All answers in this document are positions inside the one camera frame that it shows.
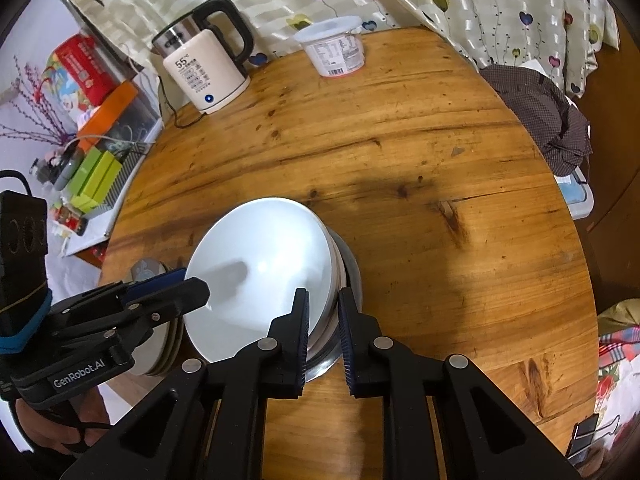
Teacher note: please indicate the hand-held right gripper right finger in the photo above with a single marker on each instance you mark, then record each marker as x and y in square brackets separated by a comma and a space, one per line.
[345, 340]

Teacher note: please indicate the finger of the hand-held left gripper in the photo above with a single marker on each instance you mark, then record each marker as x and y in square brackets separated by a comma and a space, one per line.
[160, 280]
[185, 292]

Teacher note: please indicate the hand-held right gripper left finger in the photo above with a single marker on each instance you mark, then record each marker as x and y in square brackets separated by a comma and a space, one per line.
[301, 335]

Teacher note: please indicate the steel bowl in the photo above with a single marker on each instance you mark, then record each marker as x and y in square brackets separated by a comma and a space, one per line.
[322, 367]

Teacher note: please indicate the white bowl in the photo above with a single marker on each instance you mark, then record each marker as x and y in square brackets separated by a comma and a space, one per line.
[341, 287]

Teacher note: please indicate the person's left hand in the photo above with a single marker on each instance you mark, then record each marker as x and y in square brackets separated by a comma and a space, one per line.
[45, 430]

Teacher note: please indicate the white paper sheet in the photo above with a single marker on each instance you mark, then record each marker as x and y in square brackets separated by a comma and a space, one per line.
[92, 240]

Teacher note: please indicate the grey striped box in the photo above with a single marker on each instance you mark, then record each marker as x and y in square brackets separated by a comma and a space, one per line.
[127, 175]

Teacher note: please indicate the small red packet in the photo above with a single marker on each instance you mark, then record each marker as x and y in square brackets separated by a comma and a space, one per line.
[67, 220]

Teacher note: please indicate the green box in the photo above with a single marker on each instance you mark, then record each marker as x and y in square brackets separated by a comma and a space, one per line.
[90, 172]
[107, 180]

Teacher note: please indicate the grey handheld device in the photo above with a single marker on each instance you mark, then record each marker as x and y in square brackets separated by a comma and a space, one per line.
[67, 172]

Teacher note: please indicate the dark printed box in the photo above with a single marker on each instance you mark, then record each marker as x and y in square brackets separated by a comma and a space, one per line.
[140, 122]

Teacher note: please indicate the orange box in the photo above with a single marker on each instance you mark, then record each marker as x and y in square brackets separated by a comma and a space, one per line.
[112, 107]

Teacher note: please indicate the colourful printed bag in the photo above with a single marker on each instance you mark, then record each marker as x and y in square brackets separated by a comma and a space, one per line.
[65, 100]

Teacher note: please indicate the white electric kettle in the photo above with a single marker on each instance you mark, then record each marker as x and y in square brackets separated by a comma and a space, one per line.
[205, 80]

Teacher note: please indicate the white cloth purple branch print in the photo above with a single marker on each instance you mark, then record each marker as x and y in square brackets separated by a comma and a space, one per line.
[25, 120]

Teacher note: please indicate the red box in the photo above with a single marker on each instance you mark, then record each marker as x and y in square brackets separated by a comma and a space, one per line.
[85, 70]

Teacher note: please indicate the black binder clip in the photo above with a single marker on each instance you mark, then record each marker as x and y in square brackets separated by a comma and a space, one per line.
[582, 435]

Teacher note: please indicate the white blue container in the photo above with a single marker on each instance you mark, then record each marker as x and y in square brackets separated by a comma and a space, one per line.
[575, 195]

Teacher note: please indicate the colourful floral cloth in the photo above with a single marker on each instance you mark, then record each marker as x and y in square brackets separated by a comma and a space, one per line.
[620, 355]

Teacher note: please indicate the white plastic tub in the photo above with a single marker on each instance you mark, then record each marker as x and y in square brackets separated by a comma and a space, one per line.
[335, 52]

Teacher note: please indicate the dark checked cloth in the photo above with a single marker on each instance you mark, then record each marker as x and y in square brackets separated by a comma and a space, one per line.
[540, 105]

